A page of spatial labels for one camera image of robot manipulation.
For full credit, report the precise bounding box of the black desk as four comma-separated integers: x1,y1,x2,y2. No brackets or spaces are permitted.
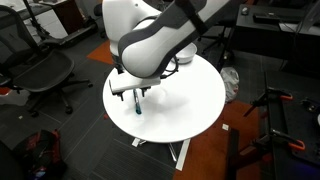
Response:
232,2,320,62

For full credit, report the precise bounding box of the white side desk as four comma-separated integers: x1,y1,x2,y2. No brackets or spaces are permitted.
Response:
13,5,70,40

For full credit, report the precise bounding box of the black orange bar clamp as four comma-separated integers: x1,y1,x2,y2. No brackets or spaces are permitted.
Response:
242,86,295,118
250,128,307,157

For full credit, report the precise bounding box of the white bowl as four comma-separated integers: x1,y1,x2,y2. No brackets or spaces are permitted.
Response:
172,42,199,65

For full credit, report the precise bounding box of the teal capped white marker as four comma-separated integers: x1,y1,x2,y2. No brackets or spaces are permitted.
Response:
132,88,143,116

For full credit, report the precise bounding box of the dark wooden post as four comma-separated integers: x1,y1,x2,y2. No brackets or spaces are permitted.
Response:
225,127,242,180

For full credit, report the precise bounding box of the black red backpack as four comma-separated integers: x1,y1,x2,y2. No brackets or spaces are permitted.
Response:
12,128,68,180

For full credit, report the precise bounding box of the flat black keyboard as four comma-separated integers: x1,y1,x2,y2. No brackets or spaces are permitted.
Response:
252,12,281,25

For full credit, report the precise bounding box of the black kick scooter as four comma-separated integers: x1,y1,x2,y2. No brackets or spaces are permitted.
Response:
22,0,100,48

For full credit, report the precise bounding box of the dark brown cabinet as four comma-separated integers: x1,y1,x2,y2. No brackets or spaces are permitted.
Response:
52,0,90,35

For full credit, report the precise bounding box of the black mesh office chair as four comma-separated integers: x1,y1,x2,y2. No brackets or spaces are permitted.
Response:
0,4,95,118

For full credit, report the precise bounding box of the clear plastic bag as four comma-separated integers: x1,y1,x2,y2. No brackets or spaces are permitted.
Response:
219,66,241,104

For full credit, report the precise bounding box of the white table base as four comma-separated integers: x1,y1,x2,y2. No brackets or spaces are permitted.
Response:
131,136,192,172

